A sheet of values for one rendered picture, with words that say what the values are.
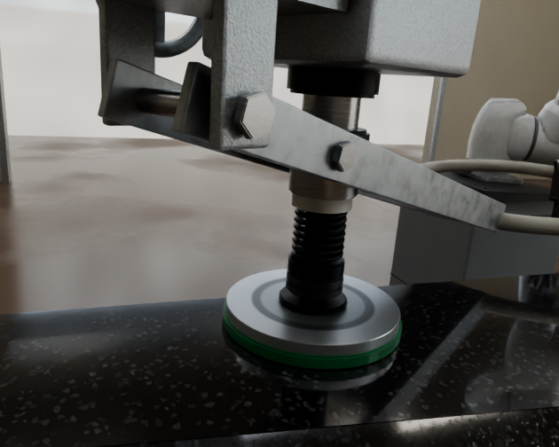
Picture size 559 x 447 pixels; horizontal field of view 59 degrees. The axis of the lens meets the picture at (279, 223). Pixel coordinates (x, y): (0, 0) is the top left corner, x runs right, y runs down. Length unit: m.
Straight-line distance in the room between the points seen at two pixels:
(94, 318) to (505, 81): 6.93
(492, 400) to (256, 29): 0.40
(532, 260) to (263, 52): 1.59
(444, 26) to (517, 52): 6.89
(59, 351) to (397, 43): 0.44
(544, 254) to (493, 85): 5.42
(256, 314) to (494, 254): 1.25
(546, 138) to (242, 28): 1.56
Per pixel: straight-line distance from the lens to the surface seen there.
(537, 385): 0.60
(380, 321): 0.59
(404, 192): 0.60
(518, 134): 1.82
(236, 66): 0.35
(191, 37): 0.61
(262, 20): 0.36
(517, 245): 1.79
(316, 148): 0.45
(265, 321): 0.56
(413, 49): 0.47
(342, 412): 0.48
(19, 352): 0.58
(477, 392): 0.55
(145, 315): 0.63
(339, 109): 0.53
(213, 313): 0.63
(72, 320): 0.63
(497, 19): 7.15
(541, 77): 7.75
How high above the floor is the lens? 1.11
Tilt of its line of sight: 16 degrees down
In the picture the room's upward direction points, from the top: 4 degrees clockwise
